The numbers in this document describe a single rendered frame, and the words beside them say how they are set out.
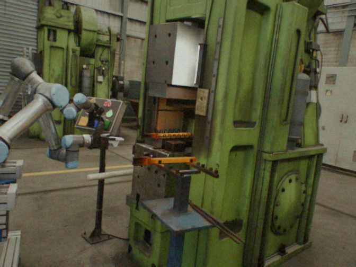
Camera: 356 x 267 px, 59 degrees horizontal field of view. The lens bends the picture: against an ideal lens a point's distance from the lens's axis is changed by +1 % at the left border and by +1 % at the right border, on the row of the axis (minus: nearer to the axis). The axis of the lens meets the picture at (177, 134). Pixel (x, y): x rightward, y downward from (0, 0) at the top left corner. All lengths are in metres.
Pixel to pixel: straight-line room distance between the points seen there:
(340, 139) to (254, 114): 4.94
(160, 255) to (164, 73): 1.25
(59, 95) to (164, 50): 0.82
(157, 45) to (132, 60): 9.07
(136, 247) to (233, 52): 1.55
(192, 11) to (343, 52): 6.02
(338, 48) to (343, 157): 2.48
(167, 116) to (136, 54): 8.98
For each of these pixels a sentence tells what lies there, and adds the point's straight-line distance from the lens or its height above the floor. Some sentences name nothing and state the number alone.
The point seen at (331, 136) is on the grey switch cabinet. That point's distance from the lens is 7.20.
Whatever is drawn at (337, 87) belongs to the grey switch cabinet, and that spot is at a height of 1.69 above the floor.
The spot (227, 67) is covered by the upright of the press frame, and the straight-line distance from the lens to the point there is 1.97.
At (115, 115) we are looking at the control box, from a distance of 2.48.
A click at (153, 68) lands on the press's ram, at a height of 1.46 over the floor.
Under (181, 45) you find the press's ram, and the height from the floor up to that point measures 1.62.
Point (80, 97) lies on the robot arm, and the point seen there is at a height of 1.22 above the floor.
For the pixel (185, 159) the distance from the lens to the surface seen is 1.83.
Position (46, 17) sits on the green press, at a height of 2.44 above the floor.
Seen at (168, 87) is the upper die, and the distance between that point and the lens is 2.14.
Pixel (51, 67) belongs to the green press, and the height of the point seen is 1.51.
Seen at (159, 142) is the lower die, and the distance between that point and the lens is 2.19.
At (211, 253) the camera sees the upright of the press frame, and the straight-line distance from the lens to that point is 2.25.
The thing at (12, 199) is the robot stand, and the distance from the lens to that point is 1.73.
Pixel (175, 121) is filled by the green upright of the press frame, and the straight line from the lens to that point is 2.57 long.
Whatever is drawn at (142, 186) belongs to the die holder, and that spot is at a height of 0.63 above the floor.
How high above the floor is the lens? 1.34
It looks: 8 degrees down
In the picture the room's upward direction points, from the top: 6 degrees clockwise
